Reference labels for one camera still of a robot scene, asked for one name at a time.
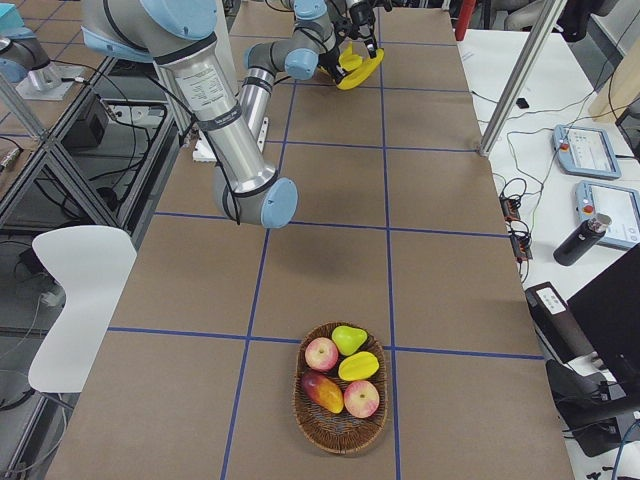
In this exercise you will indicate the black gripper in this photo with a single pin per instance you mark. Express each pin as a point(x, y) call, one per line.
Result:
point(329, 60)
point(358, 13)

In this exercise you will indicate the yellow banana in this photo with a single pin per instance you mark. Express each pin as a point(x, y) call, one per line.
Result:
point(356, 78)
point(349, 60)

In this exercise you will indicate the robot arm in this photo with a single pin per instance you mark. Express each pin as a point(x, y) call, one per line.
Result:
point(341, 21)
point(180, 36)

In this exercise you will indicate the wicker fruit basket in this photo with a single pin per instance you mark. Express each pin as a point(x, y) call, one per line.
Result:
point(340, 388)

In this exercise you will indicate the teach pendant far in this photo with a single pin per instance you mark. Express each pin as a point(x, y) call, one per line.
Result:
point(585, 152)

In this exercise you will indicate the teach pendant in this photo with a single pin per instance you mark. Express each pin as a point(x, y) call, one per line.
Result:
point(585, 152)
point(619, 203)

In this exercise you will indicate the green pear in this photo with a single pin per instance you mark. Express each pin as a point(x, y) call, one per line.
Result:
point(348, 339)

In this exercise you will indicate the red apple top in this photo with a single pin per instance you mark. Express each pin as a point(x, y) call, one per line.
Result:
point(321, 354)

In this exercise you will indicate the yellow lemon fruit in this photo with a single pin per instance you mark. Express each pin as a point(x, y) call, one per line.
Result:
point(359, 366)

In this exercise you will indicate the black water bottle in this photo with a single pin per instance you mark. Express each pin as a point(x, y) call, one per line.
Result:
point(582, 239)

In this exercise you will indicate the white chair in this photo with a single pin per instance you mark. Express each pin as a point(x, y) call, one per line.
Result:
point(92, 264)

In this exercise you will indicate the teach pendant near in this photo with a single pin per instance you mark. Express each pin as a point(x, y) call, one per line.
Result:
point(619, 203)

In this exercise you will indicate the orange mango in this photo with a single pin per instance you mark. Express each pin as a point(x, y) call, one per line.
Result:
point(323, 391)

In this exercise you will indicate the pink apple lower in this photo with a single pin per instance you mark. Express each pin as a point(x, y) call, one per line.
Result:
point(361, 399)

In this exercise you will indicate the black labelled box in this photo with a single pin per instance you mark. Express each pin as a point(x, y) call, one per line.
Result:
point(556, 322)

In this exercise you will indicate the black monitor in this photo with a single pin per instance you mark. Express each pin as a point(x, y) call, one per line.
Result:
point(607, 311)

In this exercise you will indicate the aluminium frame post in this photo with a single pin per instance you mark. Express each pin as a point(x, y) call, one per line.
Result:
point(536, 40)

